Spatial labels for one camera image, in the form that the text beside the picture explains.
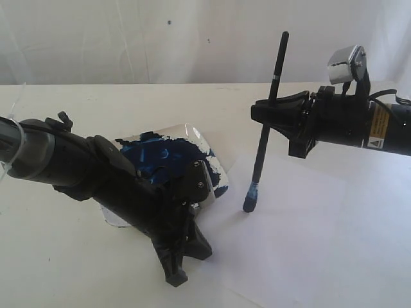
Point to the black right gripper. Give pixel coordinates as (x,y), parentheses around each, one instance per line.
(351,120)

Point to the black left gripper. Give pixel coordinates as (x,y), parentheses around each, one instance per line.
(93,168)

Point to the black paintbrush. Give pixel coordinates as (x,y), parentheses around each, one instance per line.
(251,198)

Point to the white paper sheet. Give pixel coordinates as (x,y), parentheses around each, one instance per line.
(329,231)

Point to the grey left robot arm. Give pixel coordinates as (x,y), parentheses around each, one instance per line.
(32,162)

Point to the white plate with blue paint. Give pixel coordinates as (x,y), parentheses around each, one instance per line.
(166,152)

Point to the white zip tie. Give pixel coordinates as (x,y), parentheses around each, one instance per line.
(7,164)

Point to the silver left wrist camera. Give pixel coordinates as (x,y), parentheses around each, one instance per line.
(197,186)

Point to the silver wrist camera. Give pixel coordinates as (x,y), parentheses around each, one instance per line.
(347,64)
(197,186)

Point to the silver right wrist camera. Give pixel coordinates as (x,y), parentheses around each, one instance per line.
(347,64)

